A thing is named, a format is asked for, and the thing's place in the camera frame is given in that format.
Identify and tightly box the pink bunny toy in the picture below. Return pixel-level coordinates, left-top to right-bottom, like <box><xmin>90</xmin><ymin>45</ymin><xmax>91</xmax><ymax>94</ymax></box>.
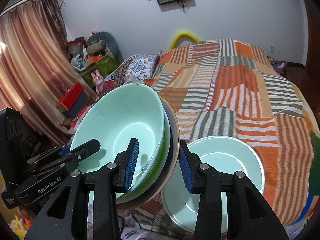
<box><xmin>91</xmin><ymin>71</ymin><xmax>104</xmax><ymax>93</ymax></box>

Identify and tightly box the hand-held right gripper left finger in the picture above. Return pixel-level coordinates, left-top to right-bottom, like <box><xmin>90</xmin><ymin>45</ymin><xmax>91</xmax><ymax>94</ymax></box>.
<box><xmin>24</xmin><ymin>137</ymin><xmax>140</xmax><ymax>240</ymax></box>

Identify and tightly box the red box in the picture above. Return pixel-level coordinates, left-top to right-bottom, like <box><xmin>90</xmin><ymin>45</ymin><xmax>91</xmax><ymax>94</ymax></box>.
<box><xmin>55</xmin><ymin>82</ymin><xmax>89</xmax><ymax>119</ymax></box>

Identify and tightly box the white plate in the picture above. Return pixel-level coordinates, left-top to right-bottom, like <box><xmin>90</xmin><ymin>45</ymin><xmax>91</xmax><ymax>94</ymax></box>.
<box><xmin>162</xmin><ymin>136</ymin><xmax>265</xmax><ymax>234</ymax></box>

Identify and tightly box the grey plush toy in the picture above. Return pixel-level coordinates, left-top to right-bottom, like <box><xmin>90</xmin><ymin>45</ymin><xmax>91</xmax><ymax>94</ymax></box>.
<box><xmin>86</xmin><ymin>32</ymin><xmax>120</xmax><ymax>59</ymax></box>

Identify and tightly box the pile of toys and bags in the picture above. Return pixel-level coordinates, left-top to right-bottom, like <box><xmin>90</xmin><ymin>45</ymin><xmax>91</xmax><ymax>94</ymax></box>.
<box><xmin>65</xmin><ymin>37</ymin><xmax>110</xmax><ymax>70</ymax></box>

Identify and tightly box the dark bag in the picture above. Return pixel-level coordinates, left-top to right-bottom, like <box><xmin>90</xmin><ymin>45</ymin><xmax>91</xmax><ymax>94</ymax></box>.
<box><xmin>271</xmin><ymin>60</ymin><xmax>288</xmax><ymax>74</ymax></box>

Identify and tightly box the yellow foam noodle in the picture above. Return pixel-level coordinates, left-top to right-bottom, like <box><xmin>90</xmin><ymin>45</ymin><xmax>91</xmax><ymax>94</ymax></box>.
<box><xmin>169</xmin><ymin>30</ymin><xmax>202</xmax><ymax>50</ymax></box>

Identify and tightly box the mint green bowl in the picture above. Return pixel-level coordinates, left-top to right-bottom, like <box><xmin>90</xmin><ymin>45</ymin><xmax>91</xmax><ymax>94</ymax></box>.
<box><xmin>69</xmin><ymin>83</ymin><xmax>167</xmax><ymax>204</ymax></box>

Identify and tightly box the white printed bedsheet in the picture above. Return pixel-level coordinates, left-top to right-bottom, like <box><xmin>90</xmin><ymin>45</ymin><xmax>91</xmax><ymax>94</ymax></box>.
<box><xmin>85</xmin><ymin>200</ymin><xmax>175</xmax><ymax>240</ymax></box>

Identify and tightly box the white spotted bowl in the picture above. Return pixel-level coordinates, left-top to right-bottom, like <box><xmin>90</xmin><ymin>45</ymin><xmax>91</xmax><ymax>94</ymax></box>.
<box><xmin>140</xmin><ymin>102</ymin><xmax>176</xmax><ymax>195</ymax></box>

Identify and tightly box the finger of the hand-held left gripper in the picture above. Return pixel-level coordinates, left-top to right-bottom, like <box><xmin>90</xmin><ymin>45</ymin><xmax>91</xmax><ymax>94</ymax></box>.
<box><xmin>26</xmin><ymin>144</ymin><xmax>73</xmax><ymax>167</ymax></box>
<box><xmin>32</xmin><ymin>139</ymin><xmax>101</xmax><ymax>179</ymax></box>

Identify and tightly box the mint green plate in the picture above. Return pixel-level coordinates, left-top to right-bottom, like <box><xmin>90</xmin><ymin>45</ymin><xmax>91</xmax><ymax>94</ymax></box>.
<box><xmin>161</xmin><ymin>135</ymin><xmax>264</xmax><ymax>233</ymax></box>

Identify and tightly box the patterned quilt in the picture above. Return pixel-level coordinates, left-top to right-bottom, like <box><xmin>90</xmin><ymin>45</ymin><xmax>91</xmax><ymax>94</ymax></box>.
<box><xmin>75</xmin><ymin>52</ymin><xmax>162</xmax><ymax>130</ymax></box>

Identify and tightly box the yellow plush toy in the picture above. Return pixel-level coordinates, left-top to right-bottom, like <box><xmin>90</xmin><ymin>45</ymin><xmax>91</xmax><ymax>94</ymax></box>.
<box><xmin>10</xmin><ymin>215</ymin><xmax>26</xmax><ymax>233</ymax></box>

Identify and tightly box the green cardboard box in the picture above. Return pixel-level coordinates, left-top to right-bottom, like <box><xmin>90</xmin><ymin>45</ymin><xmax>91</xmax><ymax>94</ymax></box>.
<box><xmin>81</xmin><ymin>56</ymin><xmax>120</xmax><ymax>87</ymax></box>

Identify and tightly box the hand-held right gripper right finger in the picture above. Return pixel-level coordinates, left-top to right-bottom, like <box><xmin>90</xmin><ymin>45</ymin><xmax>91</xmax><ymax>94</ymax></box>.
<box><xmin>178</xmin><ymin>140</ymin><xmax>289</xmax><ymax>240</ymax></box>

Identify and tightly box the striped patchwork blanket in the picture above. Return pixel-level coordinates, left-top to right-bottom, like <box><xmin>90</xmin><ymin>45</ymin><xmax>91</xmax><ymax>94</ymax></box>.
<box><xmin>72</xmin><ymin>38</ymin><xmax>318</xmax><ymax>230</ymax></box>

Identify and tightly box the brown striped curtain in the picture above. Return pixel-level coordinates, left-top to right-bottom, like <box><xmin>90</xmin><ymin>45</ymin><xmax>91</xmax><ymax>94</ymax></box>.
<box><xmin>0</xmin><ymin>0</ymin><xmax>75</xmax><ymax>140</ymax></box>

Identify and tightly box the pink bowl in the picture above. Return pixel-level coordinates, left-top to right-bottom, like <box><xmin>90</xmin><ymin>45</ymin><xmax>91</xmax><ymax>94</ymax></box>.
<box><xmin>115</xmin><ymin>95</ymin><xmax>180</xmax><ymax>212</ymax></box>

